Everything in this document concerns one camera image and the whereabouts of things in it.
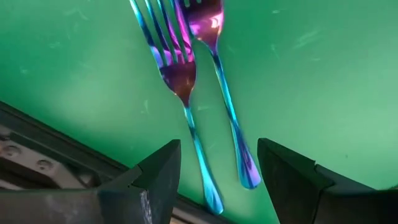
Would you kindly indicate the grey metal bracket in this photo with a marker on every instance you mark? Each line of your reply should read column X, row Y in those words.
column 31, row 161

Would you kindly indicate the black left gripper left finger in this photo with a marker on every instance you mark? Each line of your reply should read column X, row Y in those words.
column 93, row 207

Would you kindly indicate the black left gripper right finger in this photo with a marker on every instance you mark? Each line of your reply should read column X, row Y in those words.
column 311, row 202

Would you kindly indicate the iridescent rainbow fork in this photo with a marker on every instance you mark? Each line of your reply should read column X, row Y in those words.
column 245, row 165
column 180, row 77

